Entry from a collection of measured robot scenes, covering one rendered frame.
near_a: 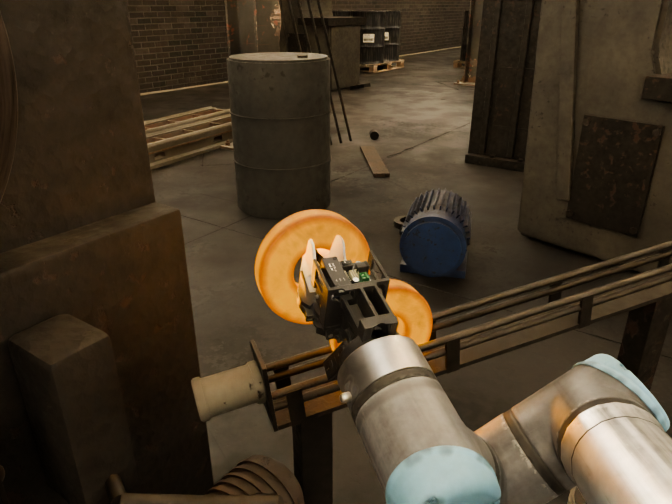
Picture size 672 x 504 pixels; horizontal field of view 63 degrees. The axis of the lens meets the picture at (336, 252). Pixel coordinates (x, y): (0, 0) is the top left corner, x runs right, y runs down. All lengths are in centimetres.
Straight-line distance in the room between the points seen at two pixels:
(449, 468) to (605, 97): 243
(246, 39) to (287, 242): 420
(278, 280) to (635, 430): 42
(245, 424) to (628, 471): 140
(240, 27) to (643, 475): 463
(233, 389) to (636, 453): 48
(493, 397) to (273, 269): 130
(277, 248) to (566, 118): 228
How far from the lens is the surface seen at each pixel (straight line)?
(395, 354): 53
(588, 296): 97
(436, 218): 237
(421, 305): 81
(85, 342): 70
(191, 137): 474
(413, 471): 48
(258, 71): 306
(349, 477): 159
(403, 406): 50
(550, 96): 290
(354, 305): 59
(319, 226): 69
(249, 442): 170
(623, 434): 51
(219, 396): 76
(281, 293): 71
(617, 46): 276
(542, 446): 58
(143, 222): 82
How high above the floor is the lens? 115
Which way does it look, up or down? 24 degrees down
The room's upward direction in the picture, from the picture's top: straight up
